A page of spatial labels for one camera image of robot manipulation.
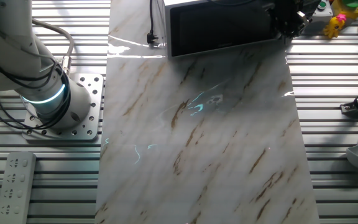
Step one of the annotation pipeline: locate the marble pattern table mat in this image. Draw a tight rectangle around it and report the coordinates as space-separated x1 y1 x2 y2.
94 0 321 224

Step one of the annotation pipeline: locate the white power strip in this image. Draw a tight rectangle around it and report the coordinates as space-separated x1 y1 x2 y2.
0 151 37 224

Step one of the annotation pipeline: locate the yellow duck toy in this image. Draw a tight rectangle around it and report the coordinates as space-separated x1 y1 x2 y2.
333 0 358 20

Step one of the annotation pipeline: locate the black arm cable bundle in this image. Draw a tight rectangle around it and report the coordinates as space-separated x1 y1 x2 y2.
0 40 71 131

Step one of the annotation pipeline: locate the white green-button box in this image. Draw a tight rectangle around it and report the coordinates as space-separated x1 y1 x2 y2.
303 0 334 35

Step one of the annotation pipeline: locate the grey robot power cable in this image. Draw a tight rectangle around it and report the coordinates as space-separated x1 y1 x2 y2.
31 17 76 76

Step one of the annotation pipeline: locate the black microwave power cord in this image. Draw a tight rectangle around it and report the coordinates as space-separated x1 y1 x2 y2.
147 0 162 47

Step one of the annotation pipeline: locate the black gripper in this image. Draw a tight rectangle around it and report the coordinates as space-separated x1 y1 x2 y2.
271 0 303 39

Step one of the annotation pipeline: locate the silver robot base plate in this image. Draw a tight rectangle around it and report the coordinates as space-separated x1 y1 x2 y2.
22 73 105 141

